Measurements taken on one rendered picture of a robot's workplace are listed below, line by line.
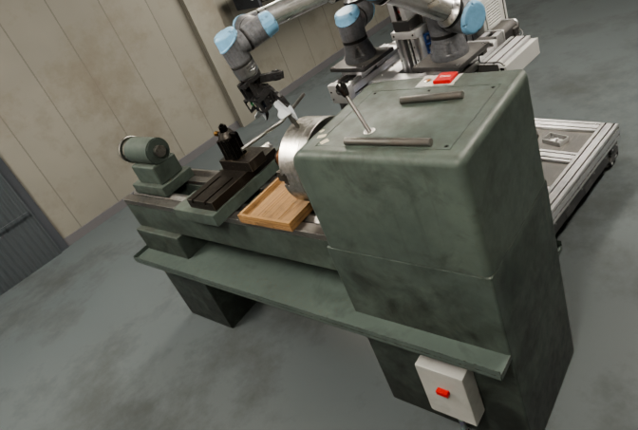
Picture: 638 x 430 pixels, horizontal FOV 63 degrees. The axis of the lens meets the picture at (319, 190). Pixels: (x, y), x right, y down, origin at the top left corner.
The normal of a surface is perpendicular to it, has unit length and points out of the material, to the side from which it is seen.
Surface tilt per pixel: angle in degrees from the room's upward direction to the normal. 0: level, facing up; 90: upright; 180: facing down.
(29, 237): 90
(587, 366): 0
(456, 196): 90
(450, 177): 90
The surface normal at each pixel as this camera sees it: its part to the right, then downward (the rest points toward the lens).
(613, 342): -0.34, -0.80
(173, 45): 0.66, 0.16
